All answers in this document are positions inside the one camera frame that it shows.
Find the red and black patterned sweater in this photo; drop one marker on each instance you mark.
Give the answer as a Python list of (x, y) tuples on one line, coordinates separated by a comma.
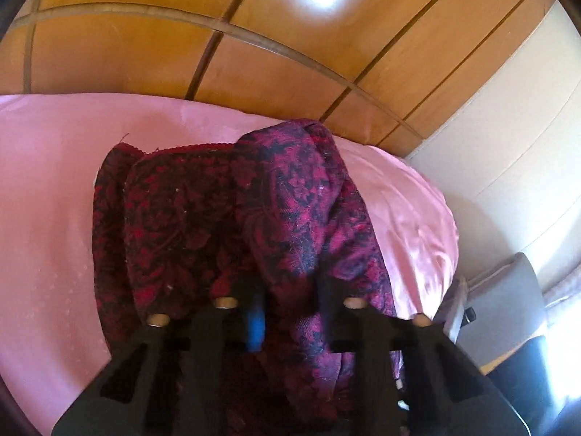
[(290, 209)]

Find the grey chair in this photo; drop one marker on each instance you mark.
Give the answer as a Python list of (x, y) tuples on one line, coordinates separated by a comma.
[(504, 299)]

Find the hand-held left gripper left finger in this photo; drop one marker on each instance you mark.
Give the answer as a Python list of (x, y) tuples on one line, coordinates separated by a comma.
[(255, 327)]

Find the pink bed sheet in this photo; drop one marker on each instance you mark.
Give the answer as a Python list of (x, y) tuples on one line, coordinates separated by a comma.
[(45, 218)]

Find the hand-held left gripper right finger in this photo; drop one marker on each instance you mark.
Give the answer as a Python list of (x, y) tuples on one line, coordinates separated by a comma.
[(327, 318)]

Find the black object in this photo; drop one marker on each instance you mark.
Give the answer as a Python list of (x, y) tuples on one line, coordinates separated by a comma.
[(526, 372)]

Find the pink curtain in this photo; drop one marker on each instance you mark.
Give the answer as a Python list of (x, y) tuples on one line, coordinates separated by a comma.
[(565, 290)]

